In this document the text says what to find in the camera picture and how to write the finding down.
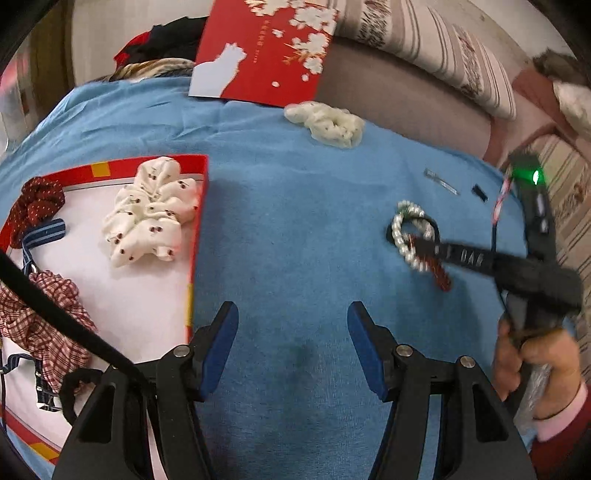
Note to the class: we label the red sleeve forearm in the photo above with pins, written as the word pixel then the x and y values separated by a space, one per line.
pixel 561 449

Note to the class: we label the red box lid with cat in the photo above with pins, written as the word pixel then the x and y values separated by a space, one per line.
pixel 264 52

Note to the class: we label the small black hair clip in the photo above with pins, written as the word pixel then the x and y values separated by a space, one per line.
pixel 479 192

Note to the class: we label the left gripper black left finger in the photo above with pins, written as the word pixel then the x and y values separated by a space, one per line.
pixel 116 420

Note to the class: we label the silver hair clip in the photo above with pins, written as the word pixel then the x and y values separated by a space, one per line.
pixel 438 180

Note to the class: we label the dark red dotted scrunchie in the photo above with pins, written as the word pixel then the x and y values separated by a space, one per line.
pixel 39 201

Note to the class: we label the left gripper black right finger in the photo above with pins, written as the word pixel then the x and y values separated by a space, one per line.
pixel 477 437

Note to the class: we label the cream fuzzy scrunchie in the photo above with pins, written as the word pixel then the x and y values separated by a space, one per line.
pixel 329 125

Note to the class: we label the white cherry print scrunchie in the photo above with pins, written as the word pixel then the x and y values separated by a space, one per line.
pixel 149 213

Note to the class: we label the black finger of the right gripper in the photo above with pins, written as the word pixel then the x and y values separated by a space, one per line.
pixel 465 256

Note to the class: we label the red white plaid scrunchie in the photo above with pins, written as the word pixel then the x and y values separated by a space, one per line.
pixel 58 354

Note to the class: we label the right hand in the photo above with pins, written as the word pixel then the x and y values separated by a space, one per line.
pixel 557 349

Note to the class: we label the blue towel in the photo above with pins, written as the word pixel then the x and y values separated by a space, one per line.
pixel 293 232

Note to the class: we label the dark clothes pile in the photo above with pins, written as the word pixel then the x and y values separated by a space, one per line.
pixel 166 50

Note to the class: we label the red jewelry box tray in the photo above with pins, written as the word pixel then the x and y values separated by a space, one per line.
pixel 142 309

